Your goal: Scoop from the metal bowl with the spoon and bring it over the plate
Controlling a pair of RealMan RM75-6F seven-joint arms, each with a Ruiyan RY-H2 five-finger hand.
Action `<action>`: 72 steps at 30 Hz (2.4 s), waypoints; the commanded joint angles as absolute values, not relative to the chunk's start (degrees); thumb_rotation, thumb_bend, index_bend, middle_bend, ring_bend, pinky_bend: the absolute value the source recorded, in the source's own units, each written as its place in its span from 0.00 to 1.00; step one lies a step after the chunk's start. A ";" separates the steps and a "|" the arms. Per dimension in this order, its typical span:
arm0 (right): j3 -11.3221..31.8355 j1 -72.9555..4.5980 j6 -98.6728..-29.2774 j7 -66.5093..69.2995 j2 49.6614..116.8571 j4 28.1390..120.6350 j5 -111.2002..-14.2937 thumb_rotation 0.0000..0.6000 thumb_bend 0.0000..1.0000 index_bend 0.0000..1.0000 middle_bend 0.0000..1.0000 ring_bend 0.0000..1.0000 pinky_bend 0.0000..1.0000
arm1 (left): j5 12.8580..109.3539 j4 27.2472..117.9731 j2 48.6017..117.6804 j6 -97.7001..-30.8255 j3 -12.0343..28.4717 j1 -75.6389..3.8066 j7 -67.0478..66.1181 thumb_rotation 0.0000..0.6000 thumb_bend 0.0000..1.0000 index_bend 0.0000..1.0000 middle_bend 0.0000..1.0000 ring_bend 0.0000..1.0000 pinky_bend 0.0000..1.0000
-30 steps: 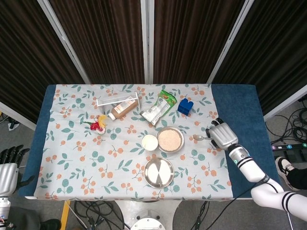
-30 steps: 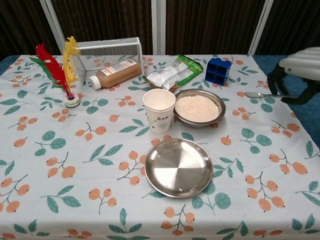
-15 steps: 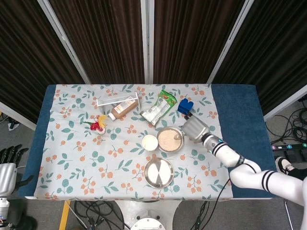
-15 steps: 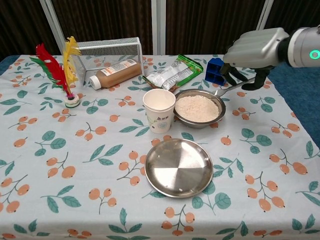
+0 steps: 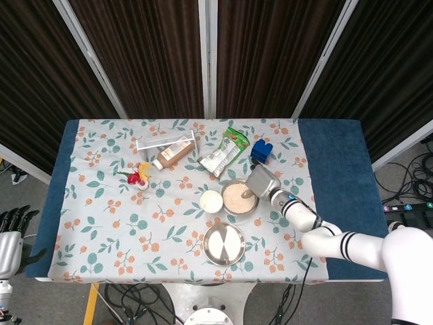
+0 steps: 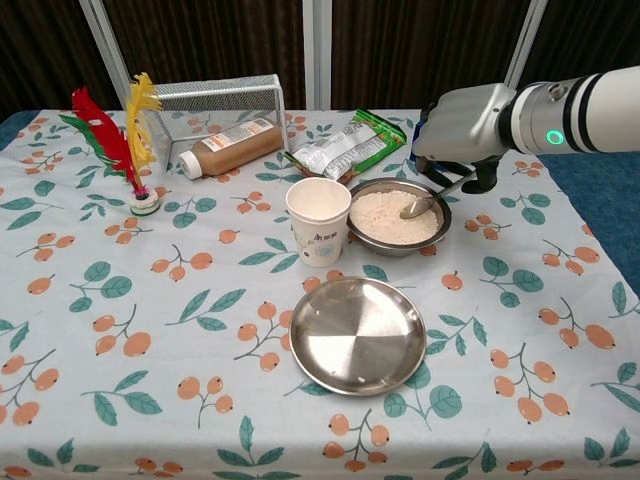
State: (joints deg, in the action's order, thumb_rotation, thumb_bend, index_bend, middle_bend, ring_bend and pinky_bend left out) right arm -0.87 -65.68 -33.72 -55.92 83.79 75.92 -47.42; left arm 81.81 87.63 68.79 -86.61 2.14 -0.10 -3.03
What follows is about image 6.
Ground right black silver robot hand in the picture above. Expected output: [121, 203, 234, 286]
[411, 83, 519, 195]

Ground metal spoon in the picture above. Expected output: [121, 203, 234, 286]
[398, 171, 477, 220]

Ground metal bowl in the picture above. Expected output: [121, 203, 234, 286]
[347, 177, 450, 258]

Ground white paper cup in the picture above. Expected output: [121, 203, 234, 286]
[285, 177, 352, 268]

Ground dark brown curtain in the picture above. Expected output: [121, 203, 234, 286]
[0, 0, 640, 124]

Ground green silver snack bag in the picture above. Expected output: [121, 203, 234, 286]
[283, 108, 407, 183]

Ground brown liquid bottle white cap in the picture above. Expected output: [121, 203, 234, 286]
[178, 119, 285, 180]

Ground round metal plate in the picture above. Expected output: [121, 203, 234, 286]
[289, 276, 428, 398]

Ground feather shuttlecock red yellow green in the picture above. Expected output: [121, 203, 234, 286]
[58, 72, 164, 217]

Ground floral fruit print tablecloth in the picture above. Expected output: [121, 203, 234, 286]
[0, 107, 640, 480]

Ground white frame post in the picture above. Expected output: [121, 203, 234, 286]
[301, 0, 334, 111]
[78, 0, 130, 110]
[491, 0, 549, 96]

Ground white wire mesh basket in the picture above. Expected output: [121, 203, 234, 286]
[148, 74, 287, 174]

